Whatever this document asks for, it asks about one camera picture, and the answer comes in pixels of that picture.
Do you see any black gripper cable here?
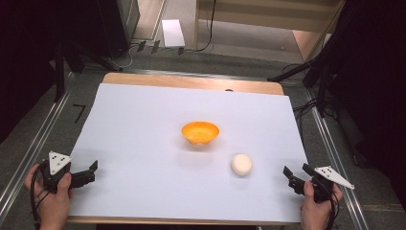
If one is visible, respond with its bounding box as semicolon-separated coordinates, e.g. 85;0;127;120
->
325;191;341;230
30;162;50;230

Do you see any white flat box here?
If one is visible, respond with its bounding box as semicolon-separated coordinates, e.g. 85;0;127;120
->
161;18;187;49

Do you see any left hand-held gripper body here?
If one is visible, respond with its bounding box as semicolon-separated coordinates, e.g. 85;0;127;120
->
39;150;74;195

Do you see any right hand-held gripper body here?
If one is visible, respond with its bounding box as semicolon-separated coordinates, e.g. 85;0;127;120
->
305;165;355;204

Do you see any person's left hand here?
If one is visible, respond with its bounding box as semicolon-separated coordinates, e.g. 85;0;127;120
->
23;163;74;230

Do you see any black tripod stand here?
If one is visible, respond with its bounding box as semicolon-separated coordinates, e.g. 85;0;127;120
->
267;57;334;119

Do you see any white floor cable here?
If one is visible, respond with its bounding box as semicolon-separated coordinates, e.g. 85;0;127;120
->
107;43;142;70

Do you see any person's right hand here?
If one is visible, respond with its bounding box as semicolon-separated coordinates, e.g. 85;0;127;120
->
299;180;345;230

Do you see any bundle of black floor cables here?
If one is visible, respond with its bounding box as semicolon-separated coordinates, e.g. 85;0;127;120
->
292;97;321;136

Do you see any orange plastic bowl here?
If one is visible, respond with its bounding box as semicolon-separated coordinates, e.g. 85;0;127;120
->
180;120;221;146

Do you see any black hanging cable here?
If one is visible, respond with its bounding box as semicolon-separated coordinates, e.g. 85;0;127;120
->
193;0;218;53

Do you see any black cabinet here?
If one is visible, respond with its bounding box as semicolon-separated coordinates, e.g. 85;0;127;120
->
95;0;142;59

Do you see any light wooden shelf unit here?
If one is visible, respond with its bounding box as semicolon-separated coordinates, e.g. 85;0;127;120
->
193;0;347;62

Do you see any white paper sheet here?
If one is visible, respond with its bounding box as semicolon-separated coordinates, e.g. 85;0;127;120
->
68;82;309;224

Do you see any metal floor rail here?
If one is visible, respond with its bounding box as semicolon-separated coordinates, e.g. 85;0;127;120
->
0;71;77;222
302;87;371;230

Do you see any white round bun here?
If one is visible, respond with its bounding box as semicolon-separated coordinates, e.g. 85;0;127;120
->
230;152;254;177

